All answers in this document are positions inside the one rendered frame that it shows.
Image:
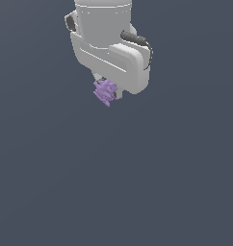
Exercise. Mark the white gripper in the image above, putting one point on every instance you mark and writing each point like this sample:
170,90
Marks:
121,65

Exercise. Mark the small purple object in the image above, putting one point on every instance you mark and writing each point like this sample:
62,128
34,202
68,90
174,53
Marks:
105,91

